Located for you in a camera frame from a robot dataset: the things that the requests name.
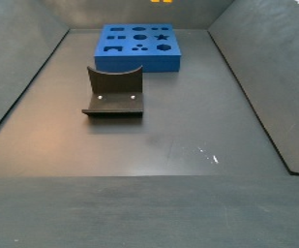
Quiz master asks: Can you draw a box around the yellow double-square peg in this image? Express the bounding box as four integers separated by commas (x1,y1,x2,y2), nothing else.
149,0,173,3

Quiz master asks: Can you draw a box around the black curved holder stand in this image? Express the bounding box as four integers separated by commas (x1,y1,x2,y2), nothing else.
81,67,144,116

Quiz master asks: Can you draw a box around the blue shape-sorting block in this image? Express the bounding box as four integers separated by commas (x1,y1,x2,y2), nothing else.
93,23,181,73

